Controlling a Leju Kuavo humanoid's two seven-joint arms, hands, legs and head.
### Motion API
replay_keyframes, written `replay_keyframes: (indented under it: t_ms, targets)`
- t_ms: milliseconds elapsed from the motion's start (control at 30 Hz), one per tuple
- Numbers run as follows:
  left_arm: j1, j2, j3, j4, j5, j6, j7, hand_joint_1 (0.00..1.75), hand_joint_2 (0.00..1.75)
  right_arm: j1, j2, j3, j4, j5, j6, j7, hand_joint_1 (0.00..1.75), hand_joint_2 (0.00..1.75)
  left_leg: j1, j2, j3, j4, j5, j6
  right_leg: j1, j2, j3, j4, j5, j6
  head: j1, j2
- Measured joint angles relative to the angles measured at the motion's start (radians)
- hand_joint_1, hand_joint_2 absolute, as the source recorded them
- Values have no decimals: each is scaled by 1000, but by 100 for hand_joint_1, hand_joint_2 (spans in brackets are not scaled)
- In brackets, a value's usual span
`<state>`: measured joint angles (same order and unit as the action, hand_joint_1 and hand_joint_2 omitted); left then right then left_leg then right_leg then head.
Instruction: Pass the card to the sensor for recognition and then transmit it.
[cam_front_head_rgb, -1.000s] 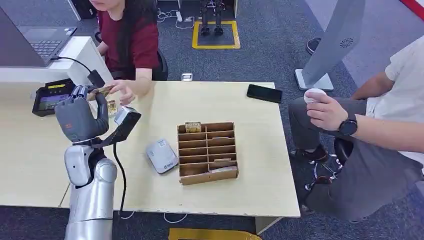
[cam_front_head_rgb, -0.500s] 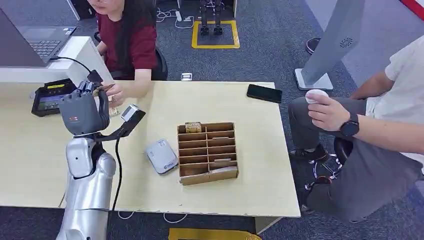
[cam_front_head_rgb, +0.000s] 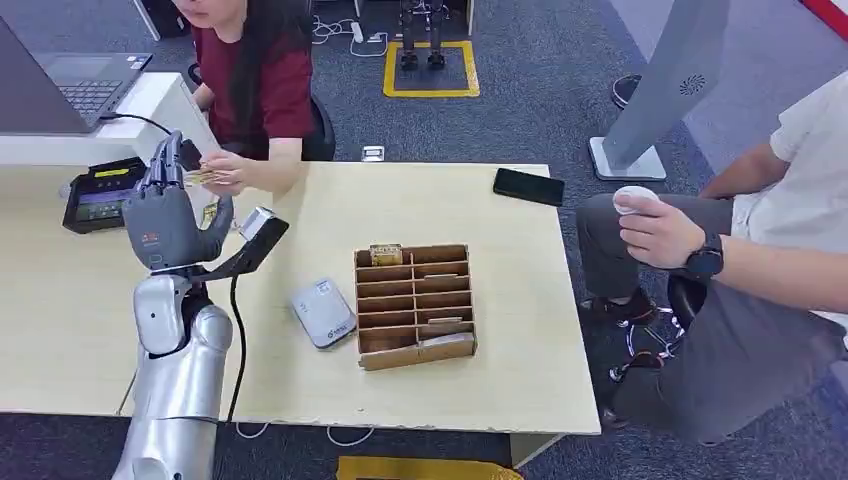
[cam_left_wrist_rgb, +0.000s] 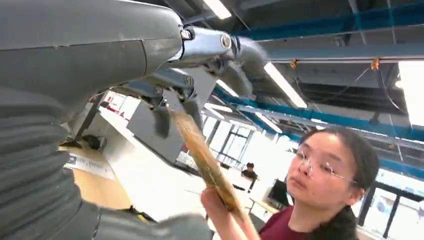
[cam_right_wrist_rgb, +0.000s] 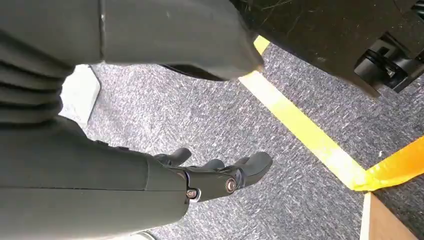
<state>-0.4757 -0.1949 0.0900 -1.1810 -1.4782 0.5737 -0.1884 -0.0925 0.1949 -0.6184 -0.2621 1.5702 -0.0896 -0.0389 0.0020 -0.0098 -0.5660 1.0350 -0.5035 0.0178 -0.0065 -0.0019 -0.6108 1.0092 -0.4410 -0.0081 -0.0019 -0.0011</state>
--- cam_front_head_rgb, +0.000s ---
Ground white card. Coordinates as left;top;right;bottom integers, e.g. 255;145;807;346
419;332;476;350

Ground white cable under desk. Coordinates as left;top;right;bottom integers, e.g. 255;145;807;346
234;422;376;449

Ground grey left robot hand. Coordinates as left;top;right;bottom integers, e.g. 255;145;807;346
121;129;235;274

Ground black cable with adapter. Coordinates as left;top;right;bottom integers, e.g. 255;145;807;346
99;111;204;174

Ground white desk stand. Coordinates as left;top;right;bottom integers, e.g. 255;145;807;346
0;72;221;168

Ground yellow floor tape square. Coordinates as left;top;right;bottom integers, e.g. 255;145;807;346
382;40;481;99

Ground yellow object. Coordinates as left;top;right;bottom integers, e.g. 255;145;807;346
335;455;525;480

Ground person on stool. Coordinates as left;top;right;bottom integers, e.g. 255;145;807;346
574;69;848;446

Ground chrome black stool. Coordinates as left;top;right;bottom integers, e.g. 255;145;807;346
608;274;708;386

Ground person's left hand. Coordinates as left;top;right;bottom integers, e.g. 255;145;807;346
198;149;252;198

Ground black robot legs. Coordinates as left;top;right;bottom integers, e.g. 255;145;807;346
396;0;448;72

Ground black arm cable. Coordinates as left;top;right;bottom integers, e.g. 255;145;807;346
226;274;248;424

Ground white round object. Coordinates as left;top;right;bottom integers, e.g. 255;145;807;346
612;185;661;217

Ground wooden card box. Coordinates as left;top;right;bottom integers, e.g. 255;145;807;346
352;243;479;373

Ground grey kiosk stand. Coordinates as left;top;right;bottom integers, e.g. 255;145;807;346
588;0;731;183

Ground red strip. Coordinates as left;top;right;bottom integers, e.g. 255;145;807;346
800;0;848;42

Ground black wristwatch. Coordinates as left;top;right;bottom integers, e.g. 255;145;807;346
684;232;725;280

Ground black payment terminal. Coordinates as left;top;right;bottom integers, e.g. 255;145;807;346
62;156;149;235

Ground black smartphone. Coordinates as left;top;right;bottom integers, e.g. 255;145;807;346
492;167;567;208

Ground person at desk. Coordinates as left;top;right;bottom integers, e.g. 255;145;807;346
170;0;317;199

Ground dark laptop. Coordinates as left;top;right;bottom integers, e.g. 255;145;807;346
0;16;154;136

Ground gold card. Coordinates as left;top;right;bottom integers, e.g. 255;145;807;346
368;243;405;267
183;168;233;188

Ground grey white card reader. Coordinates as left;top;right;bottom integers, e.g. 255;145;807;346
289;277;358;351

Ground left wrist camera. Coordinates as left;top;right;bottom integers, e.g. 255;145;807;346
190;205;291;284

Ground seated person's left hand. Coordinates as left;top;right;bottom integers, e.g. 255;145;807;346
614;192;708;270

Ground white floor cable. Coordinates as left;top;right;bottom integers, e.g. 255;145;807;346
309;13;391;59

